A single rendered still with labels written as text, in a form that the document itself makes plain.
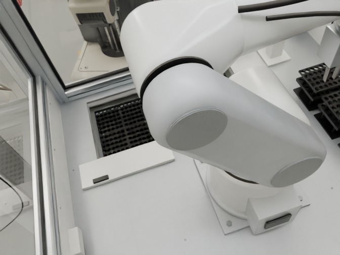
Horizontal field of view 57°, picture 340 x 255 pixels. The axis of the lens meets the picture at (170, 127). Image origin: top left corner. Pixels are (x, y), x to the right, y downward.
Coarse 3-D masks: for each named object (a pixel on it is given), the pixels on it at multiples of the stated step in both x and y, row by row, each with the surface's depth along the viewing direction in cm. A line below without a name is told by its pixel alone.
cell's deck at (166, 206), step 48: (288, 48) 112; (96, 96) 109; (336, 144) 88; (96, 192) 88; (144, 192) 86; (192, 192) 85; (336, 192) 80; (96, 240) 80; (144, 240) 79; (192, 240) 77; (240, 240) 76; (288, 240) 75; (336, 240) 74
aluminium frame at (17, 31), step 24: (0, 0) 78; (0, 24) 81; (24, 24) 84; (24, 48) 89; (48, 72) 98; (120, 72) 108; (72, 96) 108; (48, 120) 91; (48, 144) 85; (48, 168) 78; (48, 192) 74; (48, 216) 70; (48, 240) 67
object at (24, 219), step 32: (0, 32) 80; (0, 64) 74; (0, 96) 68; (32, 96) 90; (0, 128) 63; (32, 128) 81; (0, 160) 59; (32, 160) 75; (0, 192) 55; (32, 192) 69; (0, 224) 52; (32, 224) 64
